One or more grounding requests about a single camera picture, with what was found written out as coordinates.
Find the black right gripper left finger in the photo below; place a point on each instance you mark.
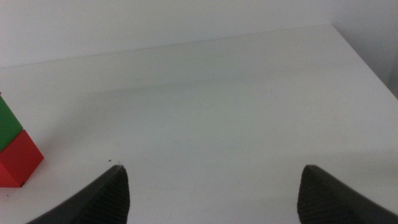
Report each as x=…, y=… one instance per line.
x=105, y=199

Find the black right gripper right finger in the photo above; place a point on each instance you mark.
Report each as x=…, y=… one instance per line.
x=326, y=202

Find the red cube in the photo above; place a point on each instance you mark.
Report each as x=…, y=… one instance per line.
x=18, y=161

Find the green cube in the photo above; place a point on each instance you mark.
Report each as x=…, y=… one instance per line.
x=7, y=124

